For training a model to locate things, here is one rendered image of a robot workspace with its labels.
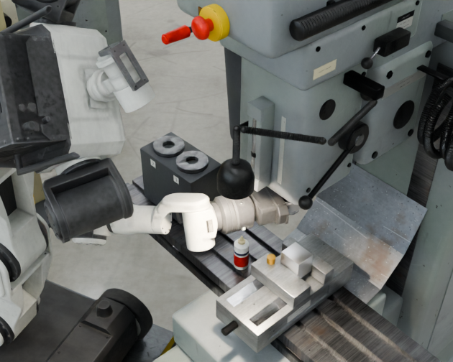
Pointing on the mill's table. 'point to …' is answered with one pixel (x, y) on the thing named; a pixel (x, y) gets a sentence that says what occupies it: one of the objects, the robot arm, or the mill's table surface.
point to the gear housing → (333, 47)
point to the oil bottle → (241, 253)
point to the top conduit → (330, 16)
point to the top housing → (270, 21)
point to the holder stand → (177, 169)
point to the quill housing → (282, 184)
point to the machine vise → (267, 302)
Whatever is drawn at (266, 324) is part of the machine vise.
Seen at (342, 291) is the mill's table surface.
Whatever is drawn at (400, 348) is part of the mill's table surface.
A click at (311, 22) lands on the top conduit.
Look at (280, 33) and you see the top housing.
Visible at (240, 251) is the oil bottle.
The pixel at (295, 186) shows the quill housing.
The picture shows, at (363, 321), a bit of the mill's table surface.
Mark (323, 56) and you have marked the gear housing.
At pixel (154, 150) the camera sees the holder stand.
